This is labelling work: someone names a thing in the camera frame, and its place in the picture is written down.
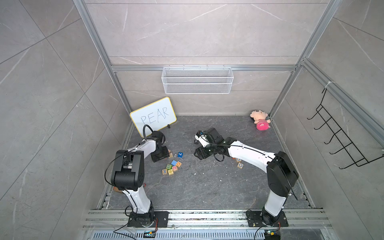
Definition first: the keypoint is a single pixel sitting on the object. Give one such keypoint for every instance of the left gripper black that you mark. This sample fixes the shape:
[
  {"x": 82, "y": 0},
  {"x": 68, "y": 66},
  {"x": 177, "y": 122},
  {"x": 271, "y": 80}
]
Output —
[{"x": 166, "y": 154}]

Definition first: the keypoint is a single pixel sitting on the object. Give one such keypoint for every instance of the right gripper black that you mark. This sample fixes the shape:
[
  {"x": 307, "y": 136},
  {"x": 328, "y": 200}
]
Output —
[{"x": 201, "y": 152}]

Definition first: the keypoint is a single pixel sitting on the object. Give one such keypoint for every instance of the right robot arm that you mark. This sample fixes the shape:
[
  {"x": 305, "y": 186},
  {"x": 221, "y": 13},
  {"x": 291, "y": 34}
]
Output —
[{"x": 281, "y": 173}]

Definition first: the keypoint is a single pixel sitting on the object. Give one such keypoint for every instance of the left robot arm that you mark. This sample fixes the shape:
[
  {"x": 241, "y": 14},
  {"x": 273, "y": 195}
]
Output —
[{"x": 129, "y": 172}]

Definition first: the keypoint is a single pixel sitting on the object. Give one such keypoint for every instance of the pink plush doll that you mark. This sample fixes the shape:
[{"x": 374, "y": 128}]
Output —
[{"x": 261, "y": 120}]

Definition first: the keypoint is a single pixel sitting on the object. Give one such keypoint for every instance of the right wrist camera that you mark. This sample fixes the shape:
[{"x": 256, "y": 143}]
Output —
[{"x": 202, "y": 140}]

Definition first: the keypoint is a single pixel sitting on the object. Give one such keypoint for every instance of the whiteboard with yellow frame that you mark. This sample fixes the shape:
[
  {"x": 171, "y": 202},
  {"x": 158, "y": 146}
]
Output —
[{"x": 157, "y": 115}]

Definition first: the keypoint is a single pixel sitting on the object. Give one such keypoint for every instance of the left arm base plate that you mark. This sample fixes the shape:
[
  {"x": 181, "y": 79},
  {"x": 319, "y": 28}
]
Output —
[{"x": 159, "y": 219}]

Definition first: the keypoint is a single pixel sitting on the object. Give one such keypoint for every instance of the white wire mesh basket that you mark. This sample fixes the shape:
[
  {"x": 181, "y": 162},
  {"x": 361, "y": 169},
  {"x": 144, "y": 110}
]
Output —
[{"x": 197, "y": 80}]

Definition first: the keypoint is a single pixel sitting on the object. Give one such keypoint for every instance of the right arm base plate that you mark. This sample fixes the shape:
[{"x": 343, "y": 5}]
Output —
[{"x": 264, "y": 219}]

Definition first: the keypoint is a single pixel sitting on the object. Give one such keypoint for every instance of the aluminium rail front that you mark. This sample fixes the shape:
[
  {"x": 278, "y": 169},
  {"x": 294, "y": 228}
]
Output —
[{"x": 208, "y": 219}]

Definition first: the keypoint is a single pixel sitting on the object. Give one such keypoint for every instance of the black wire hook rack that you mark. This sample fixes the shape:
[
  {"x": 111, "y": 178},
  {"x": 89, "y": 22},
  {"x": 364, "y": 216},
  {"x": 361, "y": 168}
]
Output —
[{"x": 339, "y": 135}]

